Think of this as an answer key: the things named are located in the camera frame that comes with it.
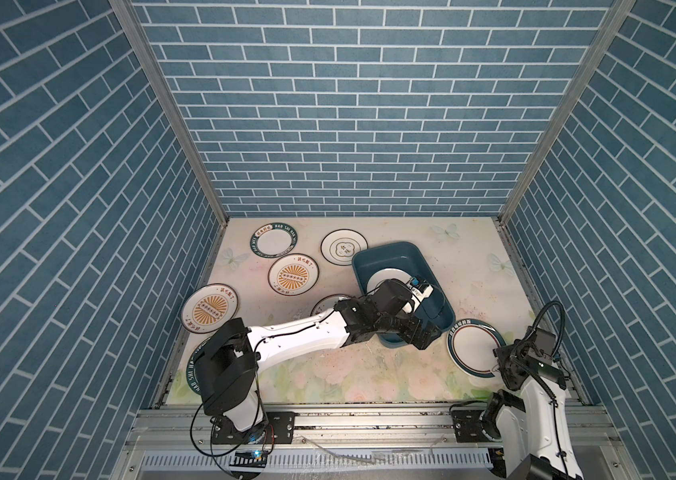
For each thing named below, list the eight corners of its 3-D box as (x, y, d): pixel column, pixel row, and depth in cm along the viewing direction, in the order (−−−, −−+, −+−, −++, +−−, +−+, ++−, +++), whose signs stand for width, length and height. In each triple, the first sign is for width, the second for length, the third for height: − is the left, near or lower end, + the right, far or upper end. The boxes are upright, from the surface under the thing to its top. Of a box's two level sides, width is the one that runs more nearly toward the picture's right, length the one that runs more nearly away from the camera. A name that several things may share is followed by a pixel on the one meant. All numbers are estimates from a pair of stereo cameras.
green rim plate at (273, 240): (247, 258, 111) (246, 254, 109) (256, 225, 121) (255, 222, 120) (294, 258, 111) (293, 255, 109) (299, 226, 122) (298, 222, 120)
